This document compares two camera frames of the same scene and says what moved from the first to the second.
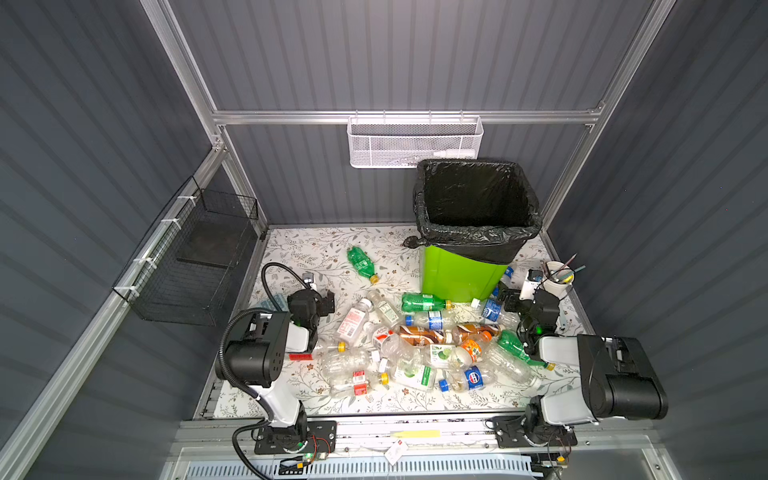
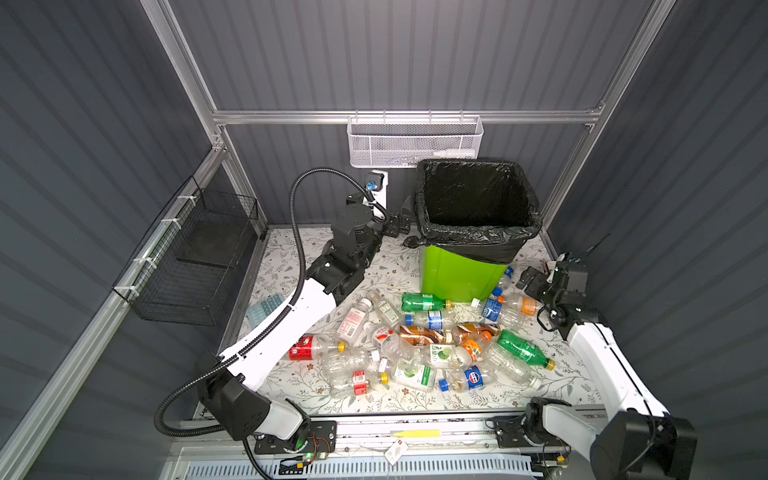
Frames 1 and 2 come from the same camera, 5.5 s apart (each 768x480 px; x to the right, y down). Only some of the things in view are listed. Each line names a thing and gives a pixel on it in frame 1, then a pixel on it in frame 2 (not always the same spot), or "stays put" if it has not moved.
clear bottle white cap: x=346 y=362 stays put
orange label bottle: x=472 y=346 stays put
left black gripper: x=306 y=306 to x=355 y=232
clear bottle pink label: x=354 y=321 stays put
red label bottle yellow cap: x=340 y=347 stays put
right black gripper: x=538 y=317 to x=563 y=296
